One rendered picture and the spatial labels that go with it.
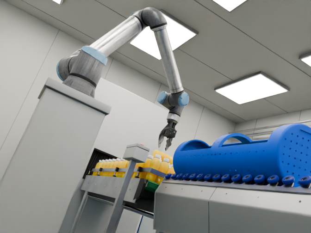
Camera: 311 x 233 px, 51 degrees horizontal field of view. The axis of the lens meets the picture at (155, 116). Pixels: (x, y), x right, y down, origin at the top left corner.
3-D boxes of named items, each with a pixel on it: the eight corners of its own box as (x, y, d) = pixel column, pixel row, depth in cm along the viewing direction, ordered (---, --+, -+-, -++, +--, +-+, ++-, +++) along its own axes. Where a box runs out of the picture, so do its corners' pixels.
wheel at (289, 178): (295, 174, 119) (297, 179, 119) (285, 174, 123) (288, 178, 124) (288, 180, 117) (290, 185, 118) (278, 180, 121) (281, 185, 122)
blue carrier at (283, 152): (272, 184, 123) (282, 113, 130) (167, 178, 201) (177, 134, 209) (324, 200, 133) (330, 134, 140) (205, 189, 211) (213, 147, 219)
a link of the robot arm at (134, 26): (61, 64, 169) (150, 1, 207) (48, 67, 183) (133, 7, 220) (77, 88, 176) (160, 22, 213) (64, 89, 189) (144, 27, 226)
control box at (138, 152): (132, 157, 210) (137, 142, 213) (121, 158, 228) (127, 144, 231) (145, 162, 213) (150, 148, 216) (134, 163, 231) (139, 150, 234)
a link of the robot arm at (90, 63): (77, 71, 157) (92, 41, 161) (62, 74, 170) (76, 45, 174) (102, 87, 166) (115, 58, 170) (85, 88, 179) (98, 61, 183)
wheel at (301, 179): (312, 174, 113) (315, 179, 113) (301, 174, 117) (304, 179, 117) (305, 181, 111) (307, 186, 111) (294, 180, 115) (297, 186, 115)
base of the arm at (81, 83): (59, 85, 153) (68, 67, 155) (55, 92, 170) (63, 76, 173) (96, 102, 159) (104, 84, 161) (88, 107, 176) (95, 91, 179)
